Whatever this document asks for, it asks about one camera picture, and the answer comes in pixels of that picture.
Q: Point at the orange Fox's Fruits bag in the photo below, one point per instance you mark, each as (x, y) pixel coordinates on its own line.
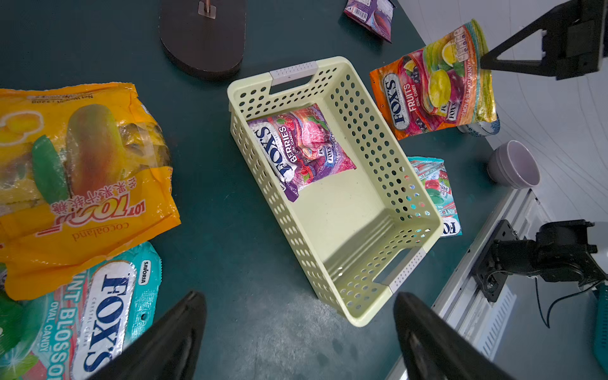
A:
(437, 87)

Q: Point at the teal Fox's mint bag right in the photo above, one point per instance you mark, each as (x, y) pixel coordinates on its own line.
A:
(433, 175)

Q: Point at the pale green plastic basket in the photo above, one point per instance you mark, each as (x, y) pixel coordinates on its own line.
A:
(360, 234)

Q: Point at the dark oval stand base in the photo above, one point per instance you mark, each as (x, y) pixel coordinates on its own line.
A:
(205, 39)

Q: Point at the lilac bowl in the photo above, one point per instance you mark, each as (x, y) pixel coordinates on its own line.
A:
(512, 165)

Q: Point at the teal Fox's Mint Blossom bag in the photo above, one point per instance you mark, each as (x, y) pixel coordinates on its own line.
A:
(74, 331)

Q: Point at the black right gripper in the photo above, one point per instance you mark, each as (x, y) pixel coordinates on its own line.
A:
(566, 42)

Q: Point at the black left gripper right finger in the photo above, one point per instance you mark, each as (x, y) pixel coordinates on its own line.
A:
(431, 349)

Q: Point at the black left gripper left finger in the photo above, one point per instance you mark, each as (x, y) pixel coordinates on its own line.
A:
(169, 349)

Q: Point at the white perforated cable duct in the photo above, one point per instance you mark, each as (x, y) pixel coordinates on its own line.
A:
(494, 323)

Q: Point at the purple Fox's Berries bag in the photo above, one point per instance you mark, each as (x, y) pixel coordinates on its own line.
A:
(300, 148)

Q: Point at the small blue patterned bowl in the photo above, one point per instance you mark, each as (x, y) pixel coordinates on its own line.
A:
(481, 128)

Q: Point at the purple candy bag far right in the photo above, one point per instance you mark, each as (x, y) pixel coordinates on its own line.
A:
(374, 15)

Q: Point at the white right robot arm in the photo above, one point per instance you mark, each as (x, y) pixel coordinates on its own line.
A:
(568, 251)

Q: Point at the yellow Cocoaland gummy bag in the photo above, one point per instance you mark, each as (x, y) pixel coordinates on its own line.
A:
(85, 176)

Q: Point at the teal plastic crate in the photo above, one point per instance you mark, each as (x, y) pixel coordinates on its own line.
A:
(600, 341)

